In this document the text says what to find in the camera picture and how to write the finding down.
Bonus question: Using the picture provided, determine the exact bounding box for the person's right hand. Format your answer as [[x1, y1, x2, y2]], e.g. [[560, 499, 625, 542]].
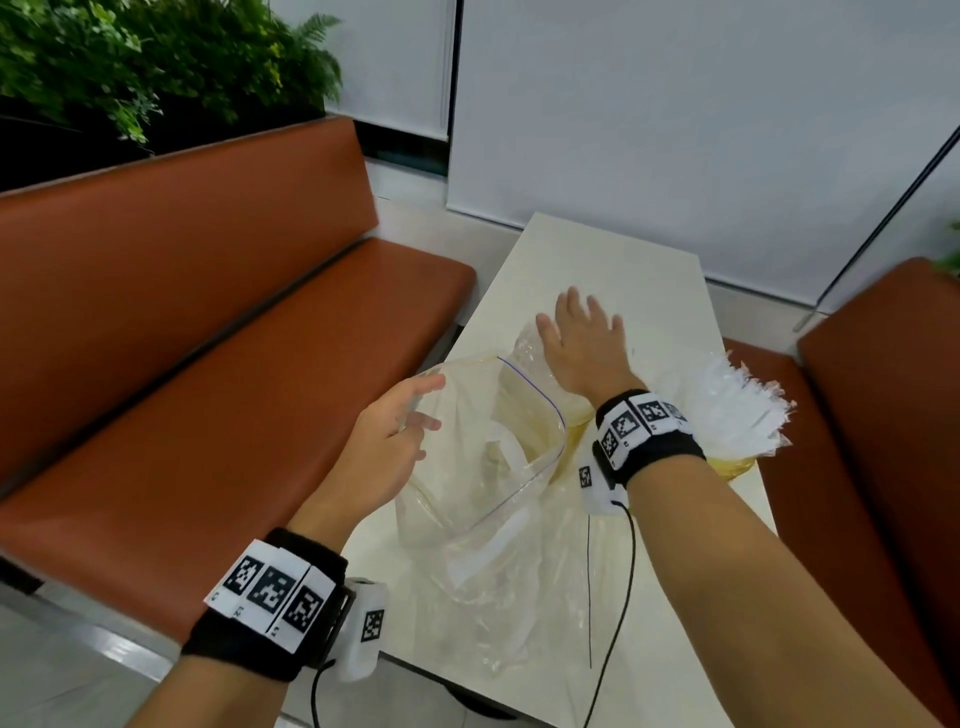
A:
[[534, 286, 648, 411]]

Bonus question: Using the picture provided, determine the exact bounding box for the person's left hand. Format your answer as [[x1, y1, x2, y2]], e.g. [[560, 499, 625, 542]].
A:
[[298, 373, 448, 530]]

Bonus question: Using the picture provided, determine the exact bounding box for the yellow plastic jar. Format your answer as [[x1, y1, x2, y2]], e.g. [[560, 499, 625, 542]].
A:
[[704, 452, 757, 483], [487, 359, 595, 485]]

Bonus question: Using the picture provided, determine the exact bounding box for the clear plastic bag white label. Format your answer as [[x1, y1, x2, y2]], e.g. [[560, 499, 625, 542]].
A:
[[393, 354, 573, 676]]

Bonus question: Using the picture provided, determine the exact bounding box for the fanned cluster of white straws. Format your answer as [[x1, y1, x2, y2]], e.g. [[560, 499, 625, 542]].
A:
[[650, 350, 796, 463]]

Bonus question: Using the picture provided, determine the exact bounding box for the clear zip plastic bag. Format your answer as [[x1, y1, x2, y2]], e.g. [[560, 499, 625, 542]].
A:
[[539, 479, 658, 695]]

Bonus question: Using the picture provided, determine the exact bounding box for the person's right forearm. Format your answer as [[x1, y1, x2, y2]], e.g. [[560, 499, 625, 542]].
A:
[[599, 382, 946, 728]]

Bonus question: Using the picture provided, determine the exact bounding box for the black marker wristband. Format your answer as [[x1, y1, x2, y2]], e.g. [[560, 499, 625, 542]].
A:
[[182, 528, 350, 684], [592, 389, 707, 490]]

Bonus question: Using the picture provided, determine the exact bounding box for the orange leather bench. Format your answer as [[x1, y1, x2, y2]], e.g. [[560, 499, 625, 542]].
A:
[[723, 257, 960, 728], [0, 116, 478, 645]]

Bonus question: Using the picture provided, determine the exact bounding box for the black table base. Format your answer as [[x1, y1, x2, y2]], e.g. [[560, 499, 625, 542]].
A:
[[443, 680, 520, 723]]

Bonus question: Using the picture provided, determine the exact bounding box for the thin black window bar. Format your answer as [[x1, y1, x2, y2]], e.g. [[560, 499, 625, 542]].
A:
[[793, 123, 960, 334]]

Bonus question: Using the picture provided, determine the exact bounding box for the white roller blind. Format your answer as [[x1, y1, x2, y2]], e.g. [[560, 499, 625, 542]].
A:
[[269, 0, 459, 142]]

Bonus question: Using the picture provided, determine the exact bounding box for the black planter box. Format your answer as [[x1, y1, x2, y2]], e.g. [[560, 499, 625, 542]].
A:
[[0, 93, 328, 194]]

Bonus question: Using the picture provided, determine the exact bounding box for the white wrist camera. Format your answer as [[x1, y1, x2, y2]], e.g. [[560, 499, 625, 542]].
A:
[[329, 577, 391, 684], [577, 446, 631, 517]]

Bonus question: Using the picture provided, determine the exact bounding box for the black camera cable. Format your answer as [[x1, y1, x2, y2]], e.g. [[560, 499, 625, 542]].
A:
[[310, 658, 337, 728], [583, 500, 638, 728]]

